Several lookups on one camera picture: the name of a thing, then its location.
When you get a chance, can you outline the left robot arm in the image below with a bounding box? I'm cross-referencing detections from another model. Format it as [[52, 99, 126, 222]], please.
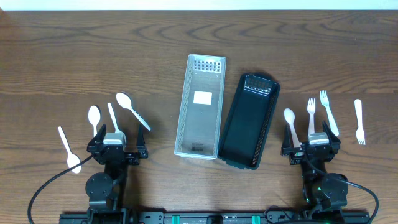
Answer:
[[85, 125, 148, 223]]

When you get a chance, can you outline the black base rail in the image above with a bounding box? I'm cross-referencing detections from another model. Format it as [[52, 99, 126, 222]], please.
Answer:
[[58, 210, 370, 224]]

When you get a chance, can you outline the black mesh plastic tray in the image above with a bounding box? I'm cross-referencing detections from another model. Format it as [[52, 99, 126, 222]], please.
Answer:
[[218, 73, 280, 170]]

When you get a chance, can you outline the white spoon angled large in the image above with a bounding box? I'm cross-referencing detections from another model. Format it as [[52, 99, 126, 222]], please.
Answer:
[[116, 92, 152, 131]]

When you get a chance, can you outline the white fork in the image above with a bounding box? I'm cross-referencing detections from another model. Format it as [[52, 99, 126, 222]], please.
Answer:
[[320, 90, 340, 136], [354, 99, 366, 145], [307, 98, 316, 135]]

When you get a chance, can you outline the clear mesh plastic tray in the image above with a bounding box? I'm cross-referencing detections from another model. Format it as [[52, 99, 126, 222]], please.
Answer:
[[174, 54, 226, 160]]

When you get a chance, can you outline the white spoon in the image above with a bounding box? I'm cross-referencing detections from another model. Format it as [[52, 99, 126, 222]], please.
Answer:
[[284, 108, 301, 148], [107, 103, 126, 137], [57, 126, 81, 168], [88, 105, 101, 136]]

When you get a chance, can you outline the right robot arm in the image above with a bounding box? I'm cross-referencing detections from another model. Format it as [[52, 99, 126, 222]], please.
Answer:
[[281, 122, 348, 217]]

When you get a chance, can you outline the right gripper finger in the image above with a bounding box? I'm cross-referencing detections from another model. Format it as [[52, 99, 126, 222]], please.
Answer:
[[282, 124, 292, 149], [322, 121, 340, 145]]

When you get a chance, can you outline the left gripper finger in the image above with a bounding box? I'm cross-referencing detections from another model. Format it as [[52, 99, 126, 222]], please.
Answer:
[[136, 124, 146, 152], [87, 124, 106, 147]]

